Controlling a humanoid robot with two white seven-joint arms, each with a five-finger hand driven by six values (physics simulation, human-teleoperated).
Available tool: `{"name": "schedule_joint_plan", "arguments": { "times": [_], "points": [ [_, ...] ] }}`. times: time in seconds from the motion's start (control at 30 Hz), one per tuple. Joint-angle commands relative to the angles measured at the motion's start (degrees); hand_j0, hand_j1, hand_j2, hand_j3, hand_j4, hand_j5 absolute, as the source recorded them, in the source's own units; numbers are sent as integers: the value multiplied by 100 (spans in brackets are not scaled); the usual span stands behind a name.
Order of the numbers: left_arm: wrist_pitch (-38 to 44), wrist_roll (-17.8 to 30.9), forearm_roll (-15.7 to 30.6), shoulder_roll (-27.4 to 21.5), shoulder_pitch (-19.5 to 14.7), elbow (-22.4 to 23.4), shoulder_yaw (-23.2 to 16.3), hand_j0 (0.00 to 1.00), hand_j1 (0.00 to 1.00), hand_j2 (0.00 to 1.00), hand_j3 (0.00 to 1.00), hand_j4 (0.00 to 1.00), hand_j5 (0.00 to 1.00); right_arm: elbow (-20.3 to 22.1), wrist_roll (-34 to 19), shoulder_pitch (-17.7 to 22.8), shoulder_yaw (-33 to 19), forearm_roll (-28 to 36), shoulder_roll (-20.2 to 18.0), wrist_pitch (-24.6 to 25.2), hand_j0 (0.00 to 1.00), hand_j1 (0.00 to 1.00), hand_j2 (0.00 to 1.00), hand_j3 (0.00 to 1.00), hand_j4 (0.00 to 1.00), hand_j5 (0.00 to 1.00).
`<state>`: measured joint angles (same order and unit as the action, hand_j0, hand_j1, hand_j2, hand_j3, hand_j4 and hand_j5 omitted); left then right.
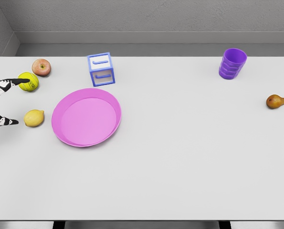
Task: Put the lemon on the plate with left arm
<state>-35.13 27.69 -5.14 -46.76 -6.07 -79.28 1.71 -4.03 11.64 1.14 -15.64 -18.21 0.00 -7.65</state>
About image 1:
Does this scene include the yellow lemon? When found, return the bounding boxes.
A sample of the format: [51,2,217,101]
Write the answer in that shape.
[23,109,45,128]

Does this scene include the pink round plate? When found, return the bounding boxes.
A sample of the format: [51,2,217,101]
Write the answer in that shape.
[51,88,122,148]

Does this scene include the yellow tennis ball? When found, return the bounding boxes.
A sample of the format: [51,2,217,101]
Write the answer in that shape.
[18,72,40,92]

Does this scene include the red apple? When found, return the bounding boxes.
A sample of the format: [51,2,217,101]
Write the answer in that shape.
[31,58,52,77]

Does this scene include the blue letter block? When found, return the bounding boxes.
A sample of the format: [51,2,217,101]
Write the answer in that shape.
[87,52,116,87]

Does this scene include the purple ribbed cup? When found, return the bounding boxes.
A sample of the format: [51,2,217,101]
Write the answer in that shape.
[218,48,248,81]

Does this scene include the brown pear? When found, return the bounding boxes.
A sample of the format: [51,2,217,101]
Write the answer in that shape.
[266,94,284,110]

